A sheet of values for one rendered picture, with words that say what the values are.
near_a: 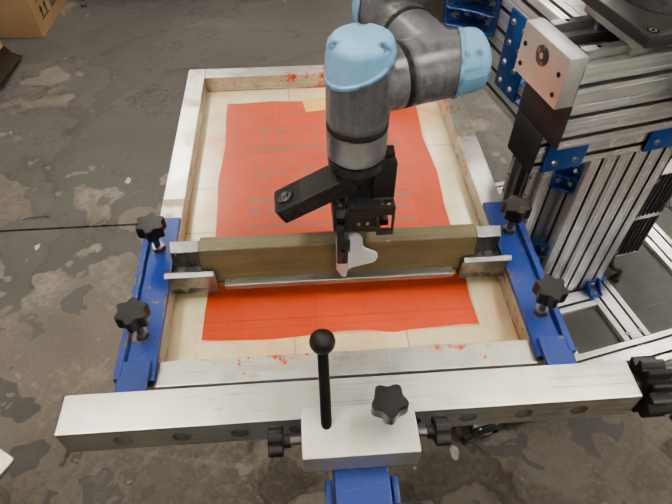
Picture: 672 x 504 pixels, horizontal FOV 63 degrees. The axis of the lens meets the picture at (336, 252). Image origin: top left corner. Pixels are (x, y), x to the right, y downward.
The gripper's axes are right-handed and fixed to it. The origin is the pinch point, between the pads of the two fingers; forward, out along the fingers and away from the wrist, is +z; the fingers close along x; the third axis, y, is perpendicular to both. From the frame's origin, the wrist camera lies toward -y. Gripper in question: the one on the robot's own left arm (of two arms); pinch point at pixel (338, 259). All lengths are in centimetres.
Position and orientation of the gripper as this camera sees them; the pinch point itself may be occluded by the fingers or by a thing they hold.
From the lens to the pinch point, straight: 83.9
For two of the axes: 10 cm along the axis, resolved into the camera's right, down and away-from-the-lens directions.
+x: -0.7, -7.4, 6.7
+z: 0.0, 6.7, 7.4
